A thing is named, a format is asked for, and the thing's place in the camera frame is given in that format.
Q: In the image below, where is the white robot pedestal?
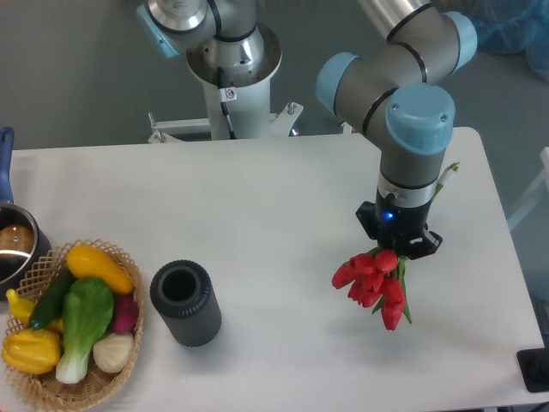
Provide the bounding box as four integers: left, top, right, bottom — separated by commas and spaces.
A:
148, 22, 304, 142

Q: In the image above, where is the red tulip bouquet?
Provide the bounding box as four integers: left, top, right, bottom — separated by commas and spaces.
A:
331, 161, 461, 331

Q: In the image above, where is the yellow squash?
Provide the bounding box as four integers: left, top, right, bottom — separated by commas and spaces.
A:
65, 245, 134, 294

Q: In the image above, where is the woven wicker basket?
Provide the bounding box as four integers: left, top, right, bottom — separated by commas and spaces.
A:
3, 239, 145, 411

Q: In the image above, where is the yellow bell pepper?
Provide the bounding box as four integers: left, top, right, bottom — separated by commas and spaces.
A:
1, 330, 61, 374

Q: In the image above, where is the black device at table edge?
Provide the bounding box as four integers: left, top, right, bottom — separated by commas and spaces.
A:
516, 348, 548, 393

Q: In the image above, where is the dark grey ribbed vase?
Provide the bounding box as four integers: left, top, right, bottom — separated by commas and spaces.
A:
149, 260, 222, 348

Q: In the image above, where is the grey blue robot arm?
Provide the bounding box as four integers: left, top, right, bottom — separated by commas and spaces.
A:
136, 1, 477, 259

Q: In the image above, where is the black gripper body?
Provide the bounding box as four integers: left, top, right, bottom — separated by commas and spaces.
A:
374, 187, 431, 251

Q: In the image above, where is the green bok choy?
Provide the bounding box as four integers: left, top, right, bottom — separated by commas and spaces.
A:
56, 276, 114, 385

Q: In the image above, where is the white garlic bulb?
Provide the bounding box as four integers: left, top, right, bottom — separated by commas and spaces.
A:
93, 333, 134, 373

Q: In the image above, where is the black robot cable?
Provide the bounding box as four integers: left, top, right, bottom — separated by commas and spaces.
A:
216, 66, 238, 141

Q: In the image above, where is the blue plastic bag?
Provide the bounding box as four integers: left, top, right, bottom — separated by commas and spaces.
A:
468, 1, 548, 81

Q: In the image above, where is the blue handled saucepan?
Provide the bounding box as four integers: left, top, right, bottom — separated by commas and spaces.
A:
1, 126, 51, 301

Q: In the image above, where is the small yellow gourd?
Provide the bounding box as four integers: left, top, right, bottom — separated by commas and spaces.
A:
6, 288, 63, 334

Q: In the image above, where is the white frame at right edge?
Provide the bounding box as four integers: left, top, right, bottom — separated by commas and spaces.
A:
507, 147, 548, 232

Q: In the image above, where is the green cucumber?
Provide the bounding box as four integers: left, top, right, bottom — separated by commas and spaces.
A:
28, 266, 76, 330

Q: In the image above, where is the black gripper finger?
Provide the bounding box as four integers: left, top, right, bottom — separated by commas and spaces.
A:
355, 201, 381, 240
404, 230, 443, 259

